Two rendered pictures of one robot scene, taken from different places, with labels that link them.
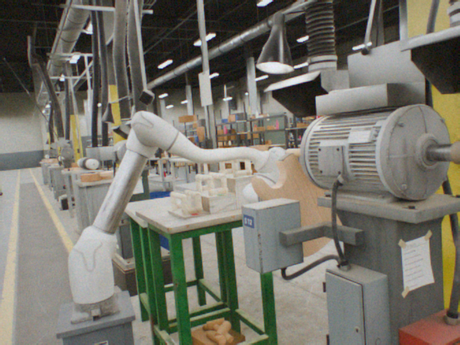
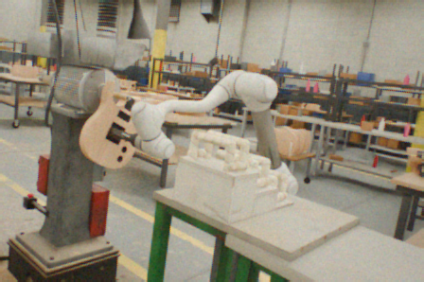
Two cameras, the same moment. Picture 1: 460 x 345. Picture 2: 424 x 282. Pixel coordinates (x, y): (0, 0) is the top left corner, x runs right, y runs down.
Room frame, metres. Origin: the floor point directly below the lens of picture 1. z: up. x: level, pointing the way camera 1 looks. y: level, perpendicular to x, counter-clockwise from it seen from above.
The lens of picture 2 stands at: (3.55, -0.64, 1.42)
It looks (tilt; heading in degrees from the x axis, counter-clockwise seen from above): 8 degrees down; 159
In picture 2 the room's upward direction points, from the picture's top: 8 degrees clockwise
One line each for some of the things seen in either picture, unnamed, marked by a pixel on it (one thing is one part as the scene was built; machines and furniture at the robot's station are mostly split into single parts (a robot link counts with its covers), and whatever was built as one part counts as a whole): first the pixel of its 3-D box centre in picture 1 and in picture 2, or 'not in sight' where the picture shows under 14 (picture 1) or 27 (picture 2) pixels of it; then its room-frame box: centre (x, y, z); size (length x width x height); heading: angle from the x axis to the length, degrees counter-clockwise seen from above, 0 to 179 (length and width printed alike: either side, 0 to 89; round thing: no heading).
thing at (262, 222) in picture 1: (292, 246); not in sight; (1.17, -0.17, 0.99); 0.24 x 0.21 x 0.26; 27
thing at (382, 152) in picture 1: (367, 153); (85, 88); (1.20, -0.42, 1.25); 0.41 x 0.27 x 0.26; 27
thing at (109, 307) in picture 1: (95, 304); not in sight; (1.49, 0.57, 0.73); 0.22 x 0.18 x 0.06; 20
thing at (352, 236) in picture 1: (343, 233); not in sight; (1.15, -0.32, 1.02); 0.13 x 0.04 x 0.04; 27
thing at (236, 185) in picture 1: (235, 190); (214, 186); (2.28, -0.03, 1.02); 0.27 x 0.15 x 0.17; 27
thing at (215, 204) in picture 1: (212, 200); (237, 191); (2.22, 0.11, 0.98); 0.27 x 0.16 x 0.09; 27
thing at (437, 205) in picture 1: (388, 200); (77, 110); (1.14, -0.46, 1.11); 0.36 x 0.24 x 0.04; 27
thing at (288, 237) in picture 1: (307, 233); not in sight; (1.19, -0.23, 1.02); 0.19 x 0.04 x 0.04; 117
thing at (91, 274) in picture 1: (90, 267); not in sight; (1.52, 0.58, 0.87); 0.18 x 0.16 x 0.22; 20
